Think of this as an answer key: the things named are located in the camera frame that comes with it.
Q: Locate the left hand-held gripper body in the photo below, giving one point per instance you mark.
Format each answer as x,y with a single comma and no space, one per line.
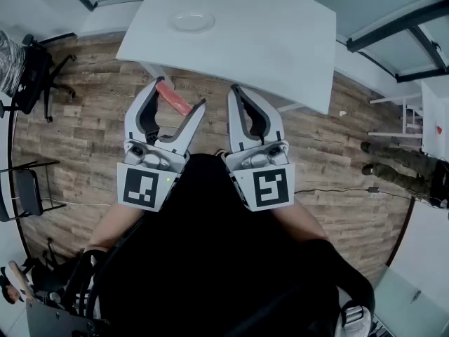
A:
138,188

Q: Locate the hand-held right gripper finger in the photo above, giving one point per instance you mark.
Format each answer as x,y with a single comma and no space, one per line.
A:
275,121
235,128

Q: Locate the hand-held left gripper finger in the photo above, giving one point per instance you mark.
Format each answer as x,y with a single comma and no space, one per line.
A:
187,132
131,118

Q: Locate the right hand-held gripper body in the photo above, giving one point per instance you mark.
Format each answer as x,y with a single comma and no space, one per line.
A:
270,188

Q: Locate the red rectangular block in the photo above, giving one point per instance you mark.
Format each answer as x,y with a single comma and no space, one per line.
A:
174,98

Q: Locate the white round plate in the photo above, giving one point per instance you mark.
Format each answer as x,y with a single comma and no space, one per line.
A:
192,22

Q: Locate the person's right forearm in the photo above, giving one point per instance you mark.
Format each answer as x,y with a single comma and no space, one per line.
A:
301,223

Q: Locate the person's left forearm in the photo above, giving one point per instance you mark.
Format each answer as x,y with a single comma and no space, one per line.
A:
112,223

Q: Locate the person's black clothing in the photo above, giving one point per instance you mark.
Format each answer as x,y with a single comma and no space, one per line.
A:
217,258

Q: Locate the black power adapter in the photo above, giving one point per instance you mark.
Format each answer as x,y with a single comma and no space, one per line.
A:
373,189

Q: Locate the black office chair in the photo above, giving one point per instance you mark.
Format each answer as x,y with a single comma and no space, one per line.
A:
33,72

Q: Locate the black folding chair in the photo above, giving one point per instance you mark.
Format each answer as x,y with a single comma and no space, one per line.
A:
26,191

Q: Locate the white metal stool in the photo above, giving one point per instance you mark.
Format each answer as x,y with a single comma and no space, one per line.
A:
407,118

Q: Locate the silver crinkled cover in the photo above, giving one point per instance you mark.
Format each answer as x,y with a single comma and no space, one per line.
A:
10,61

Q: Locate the small red object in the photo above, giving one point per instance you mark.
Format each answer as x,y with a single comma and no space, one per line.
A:
439,129

